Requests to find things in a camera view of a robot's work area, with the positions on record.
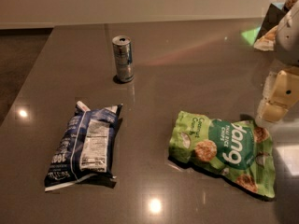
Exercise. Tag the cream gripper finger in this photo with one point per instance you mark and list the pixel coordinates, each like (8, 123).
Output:
(270, 112)
(285, 91)

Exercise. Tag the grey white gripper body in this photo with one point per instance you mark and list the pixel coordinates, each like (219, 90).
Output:
(289, 37)

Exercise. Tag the blue chip bag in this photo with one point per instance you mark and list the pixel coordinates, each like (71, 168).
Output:
(86, 148)

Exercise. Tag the cream snack bag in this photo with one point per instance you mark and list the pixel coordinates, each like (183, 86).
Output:
(267, 42)

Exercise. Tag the green rice chip bag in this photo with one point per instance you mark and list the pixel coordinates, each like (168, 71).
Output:
(239, 151)

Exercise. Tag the dark snack box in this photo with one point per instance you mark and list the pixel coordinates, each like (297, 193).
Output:
(272, 18)

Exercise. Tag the silver blue drink can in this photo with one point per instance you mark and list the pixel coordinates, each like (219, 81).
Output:
(123, 58)

